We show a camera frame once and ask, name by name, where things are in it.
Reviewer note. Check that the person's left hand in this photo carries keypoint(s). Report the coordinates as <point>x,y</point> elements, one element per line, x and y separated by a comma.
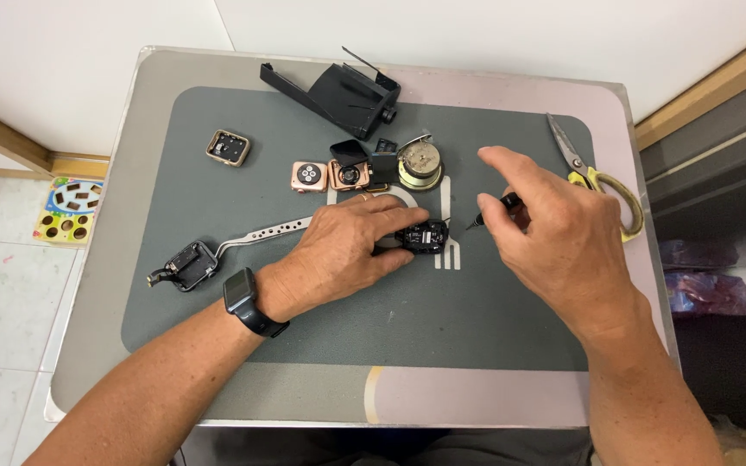
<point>331,252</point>

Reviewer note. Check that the black watch battery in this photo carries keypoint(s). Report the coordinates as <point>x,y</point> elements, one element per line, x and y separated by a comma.
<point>384,168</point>

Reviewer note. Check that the round metal clock mechanism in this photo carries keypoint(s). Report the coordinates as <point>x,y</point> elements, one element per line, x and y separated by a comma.
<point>419,163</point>

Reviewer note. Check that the colourful toy puzzle board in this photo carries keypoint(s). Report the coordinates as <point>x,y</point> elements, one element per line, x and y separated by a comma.
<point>68,210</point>

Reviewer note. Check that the gold empty watch frame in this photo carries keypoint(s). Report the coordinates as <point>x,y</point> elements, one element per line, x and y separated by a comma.
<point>227,148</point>

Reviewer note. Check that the black watch module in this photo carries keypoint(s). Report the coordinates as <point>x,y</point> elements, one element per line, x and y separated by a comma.
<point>428,237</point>

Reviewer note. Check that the person's right hand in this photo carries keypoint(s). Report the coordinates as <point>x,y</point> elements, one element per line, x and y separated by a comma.
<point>567,246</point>

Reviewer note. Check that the black plastic holder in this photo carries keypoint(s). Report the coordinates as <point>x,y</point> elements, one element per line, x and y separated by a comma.
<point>347,97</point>

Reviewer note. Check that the black smartwatch on wrist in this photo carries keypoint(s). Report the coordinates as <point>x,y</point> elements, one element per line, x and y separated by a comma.
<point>247,301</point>

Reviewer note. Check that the purple plastic bags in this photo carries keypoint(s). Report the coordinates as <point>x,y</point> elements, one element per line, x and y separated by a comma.
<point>703,285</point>

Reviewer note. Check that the person's grey trousers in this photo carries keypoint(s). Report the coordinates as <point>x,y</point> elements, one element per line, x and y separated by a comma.
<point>379,448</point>

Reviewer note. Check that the black watch screen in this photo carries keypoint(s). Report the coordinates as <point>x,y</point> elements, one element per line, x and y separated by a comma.
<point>348,153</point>

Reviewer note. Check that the dark grey work mat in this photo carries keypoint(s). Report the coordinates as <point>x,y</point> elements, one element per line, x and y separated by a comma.
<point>347,323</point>

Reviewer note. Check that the gold watch case round part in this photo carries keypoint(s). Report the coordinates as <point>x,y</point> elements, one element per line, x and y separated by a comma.
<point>349,177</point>

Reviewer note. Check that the small black component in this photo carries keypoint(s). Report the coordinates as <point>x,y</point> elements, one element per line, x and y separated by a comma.
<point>386,145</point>

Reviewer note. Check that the black precision screwdriver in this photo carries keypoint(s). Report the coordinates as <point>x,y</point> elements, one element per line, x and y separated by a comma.
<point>507,202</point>

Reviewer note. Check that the silver perforated tweezers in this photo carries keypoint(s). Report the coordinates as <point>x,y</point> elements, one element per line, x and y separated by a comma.
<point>269,231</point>

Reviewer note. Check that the rose gold watch back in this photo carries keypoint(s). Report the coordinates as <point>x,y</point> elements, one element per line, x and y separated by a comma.
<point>309,176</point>

